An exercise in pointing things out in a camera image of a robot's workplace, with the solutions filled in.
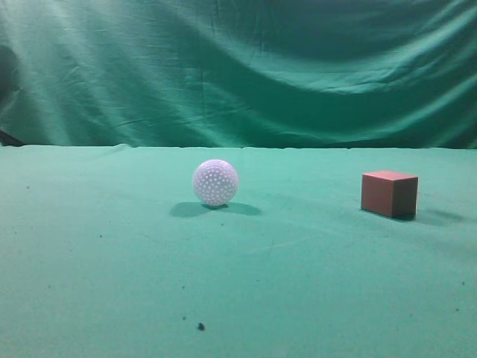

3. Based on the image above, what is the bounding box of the red cube block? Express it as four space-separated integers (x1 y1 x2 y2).
361 170 419 219

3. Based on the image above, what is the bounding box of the white dimpled ball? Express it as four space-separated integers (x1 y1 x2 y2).
192 159 239 207

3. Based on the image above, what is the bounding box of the green backdrop cloth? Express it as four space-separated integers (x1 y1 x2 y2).
1 1 476 149

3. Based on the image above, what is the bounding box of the green table cloth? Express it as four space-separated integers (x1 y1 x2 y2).
1 145 476 357

